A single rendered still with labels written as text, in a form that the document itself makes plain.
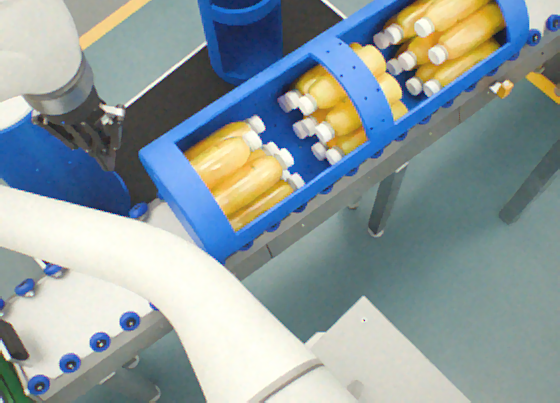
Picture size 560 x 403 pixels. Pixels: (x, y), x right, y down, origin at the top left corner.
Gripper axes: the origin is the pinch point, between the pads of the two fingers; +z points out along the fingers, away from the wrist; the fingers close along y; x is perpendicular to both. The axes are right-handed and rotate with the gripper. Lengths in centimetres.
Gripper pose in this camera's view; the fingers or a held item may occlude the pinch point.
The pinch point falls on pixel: (103, 153)
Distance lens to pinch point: 106.5
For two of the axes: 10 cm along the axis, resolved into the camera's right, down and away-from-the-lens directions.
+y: -10.0, 0.0, 0.2
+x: -0.1, 9.2, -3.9
